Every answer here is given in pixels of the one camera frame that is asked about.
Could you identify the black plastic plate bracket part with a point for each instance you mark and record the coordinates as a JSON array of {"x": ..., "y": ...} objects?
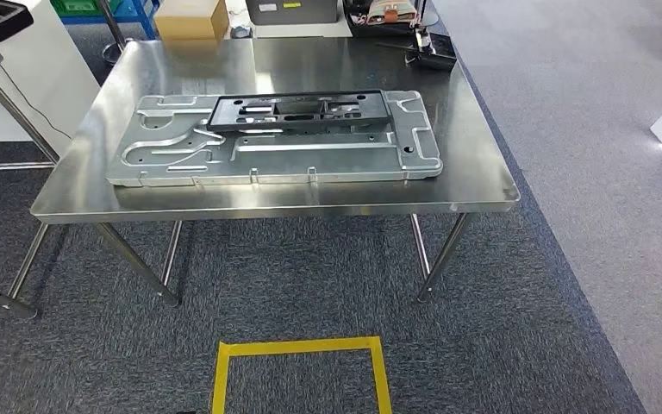
[{"x": 376, "y": 111}]

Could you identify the stainless steel workbench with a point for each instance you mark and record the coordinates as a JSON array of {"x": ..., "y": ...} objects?
[{"x": 468, "y": 183}]

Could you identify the stamped aluminium panel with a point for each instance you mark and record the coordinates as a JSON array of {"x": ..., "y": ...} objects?
[{"x": 308, "y": 160}]

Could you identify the yellow floor tape square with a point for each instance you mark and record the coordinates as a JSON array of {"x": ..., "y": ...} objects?
[{"x": 302, "y": 347}]

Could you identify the black remote with antennas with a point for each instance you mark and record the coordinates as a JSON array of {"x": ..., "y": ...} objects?
[{"x": 436, "y": 57}]

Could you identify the black open tool case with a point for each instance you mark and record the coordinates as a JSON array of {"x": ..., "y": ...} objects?
[{"x": 354, "y": 23}]

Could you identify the grey computer mouse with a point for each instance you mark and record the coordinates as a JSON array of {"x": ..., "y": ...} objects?
[{"x": 241, "y": 32}]

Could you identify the striped fabric pouch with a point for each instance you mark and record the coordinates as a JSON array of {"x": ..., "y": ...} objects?
[{"x": 391, "y": 12}]

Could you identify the silver round floor base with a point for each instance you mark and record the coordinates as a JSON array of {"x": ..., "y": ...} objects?
[{"x": 431, "y": 17}]

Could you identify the brown cardboard box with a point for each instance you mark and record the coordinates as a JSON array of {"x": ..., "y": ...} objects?
[{"x": 191, "y": 20}]

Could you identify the blue metal rack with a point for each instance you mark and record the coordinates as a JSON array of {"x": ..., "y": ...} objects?
[{"x": 148, "y": 17}]

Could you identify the silver stanchion with round base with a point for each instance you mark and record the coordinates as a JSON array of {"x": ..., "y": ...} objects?
[{"x": 113, "y": 54}]

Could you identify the green plastic crate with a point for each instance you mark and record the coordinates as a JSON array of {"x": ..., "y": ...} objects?
[{"x": 85, "y": 7}]

